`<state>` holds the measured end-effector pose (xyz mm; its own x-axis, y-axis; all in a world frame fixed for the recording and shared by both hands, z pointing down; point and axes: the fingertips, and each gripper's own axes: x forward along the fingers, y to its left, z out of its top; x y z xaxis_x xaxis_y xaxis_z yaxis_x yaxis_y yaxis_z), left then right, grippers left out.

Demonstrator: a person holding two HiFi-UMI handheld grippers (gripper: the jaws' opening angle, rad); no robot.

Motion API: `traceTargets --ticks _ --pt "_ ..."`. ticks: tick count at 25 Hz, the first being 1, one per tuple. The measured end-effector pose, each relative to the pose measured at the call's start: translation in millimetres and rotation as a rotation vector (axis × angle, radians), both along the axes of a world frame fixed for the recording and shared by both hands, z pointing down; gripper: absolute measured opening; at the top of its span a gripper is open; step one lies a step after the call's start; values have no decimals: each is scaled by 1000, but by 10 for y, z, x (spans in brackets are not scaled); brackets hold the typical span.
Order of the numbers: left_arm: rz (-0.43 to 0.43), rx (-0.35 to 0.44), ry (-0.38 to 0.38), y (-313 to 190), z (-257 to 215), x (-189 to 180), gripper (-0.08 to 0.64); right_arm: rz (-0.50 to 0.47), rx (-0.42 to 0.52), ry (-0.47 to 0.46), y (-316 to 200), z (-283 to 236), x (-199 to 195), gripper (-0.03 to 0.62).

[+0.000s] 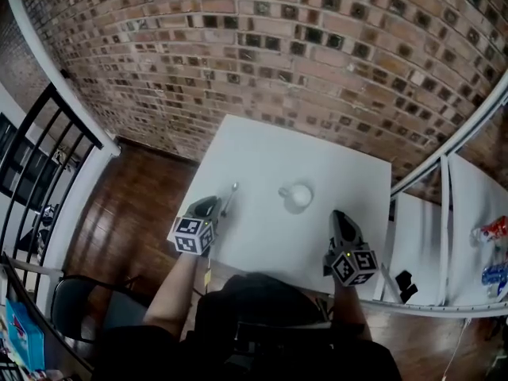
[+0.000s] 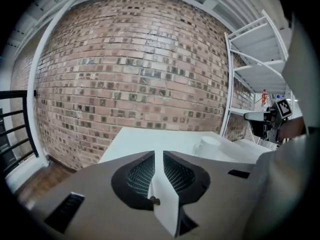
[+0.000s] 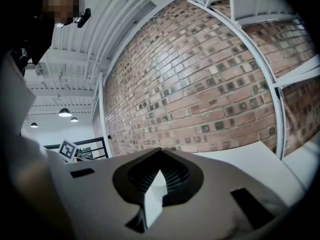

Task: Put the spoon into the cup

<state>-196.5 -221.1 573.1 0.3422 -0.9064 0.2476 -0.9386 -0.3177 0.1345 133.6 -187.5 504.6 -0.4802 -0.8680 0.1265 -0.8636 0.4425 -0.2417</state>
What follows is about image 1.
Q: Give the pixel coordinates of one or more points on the person's black clothing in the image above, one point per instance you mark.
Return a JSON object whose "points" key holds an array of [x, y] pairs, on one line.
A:
{"points": [[254, 332]]}

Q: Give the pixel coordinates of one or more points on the white cup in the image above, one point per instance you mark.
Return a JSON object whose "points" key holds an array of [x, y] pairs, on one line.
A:
{"points": [[299, 195]]}

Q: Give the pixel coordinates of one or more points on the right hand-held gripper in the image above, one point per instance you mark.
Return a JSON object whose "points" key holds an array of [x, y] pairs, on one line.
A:
{"points": [[349, 248]]}

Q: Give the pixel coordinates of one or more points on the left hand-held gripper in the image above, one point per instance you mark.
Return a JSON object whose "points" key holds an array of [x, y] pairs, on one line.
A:
{"points": [[193, 234]]}

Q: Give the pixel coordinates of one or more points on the white metal frame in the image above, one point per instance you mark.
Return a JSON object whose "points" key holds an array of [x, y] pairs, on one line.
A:
{"points": [[452, 149]]}

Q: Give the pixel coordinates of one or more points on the blue box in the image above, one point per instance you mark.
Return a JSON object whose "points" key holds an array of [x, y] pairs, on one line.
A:
{"points": [[25, 337]]}

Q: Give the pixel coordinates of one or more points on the small black object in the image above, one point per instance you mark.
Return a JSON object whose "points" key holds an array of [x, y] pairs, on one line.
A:
{"points": [[405, 286]]}

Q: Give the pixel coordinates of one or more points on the black metal chair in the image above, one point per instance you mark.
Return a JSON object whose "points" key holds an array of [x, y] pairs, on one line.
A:
{"points": [[75, 308]]}

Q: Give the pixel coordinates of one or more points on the person's left forearm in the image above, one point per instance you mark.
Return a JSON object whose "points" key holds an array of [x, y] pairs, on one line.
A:
{"points": [[174, 296]]}

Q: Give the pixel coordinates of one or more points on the metal spoon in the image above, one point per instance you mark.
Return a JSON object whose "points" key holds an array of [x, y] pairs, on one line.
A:
{"points": [[229, 198]]}

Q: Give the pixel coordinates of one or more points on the black metal railing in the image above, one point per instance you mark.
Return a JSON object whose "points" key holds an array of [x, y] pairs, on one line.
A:
{"points": [[35, 141]]}

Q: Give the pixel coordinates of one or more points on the person's right forearm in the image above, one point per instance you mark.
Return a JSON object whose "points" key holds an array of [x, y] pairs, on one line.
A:
{"points": [[349, 312]]}

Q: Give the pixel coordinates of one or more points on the yellow tag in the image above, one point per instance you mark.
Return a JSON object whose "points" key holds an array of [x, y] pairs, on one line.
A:
{"points": [[207, 278]]}

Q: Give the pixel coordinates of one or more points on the red snack packet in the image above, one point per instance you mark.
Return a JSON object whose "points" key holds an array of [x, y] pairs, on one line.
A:
{"points": [[492, 228]]}

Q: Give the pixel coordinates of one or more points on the blue plastic bottle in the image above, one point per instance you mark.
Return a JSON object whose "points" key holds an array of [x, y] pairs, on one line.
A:
{"points": [[496, 276]]}

